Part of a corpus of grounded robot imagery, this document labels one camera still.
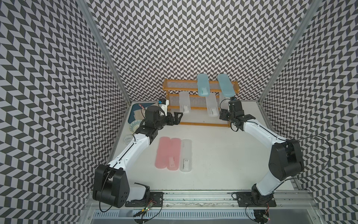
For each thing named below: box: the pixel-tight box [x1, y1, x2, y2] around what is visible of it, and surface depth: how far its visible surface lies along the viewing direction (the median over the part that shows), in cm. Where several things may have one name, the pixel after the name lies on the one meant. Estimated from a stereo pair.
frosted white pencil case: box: [205, 92, 220, 118], surface depth 93 cm
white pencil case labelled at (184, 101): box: [179, 91, 191, 113], surface depth 96 cm
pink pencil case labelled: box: [166, 137, 182, 171], surface depth 90 cm
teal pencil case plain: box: [217, 73, 235, 98], surface depth 86 cm
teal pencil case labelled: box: [196, 73, 211, 97], surface depth 86 cm
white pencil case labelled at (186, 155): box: [179, 139, 193, 173], surface depth 90 cm
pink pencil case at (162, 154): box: [154, 136, 171, 169], surface depth 91 cm
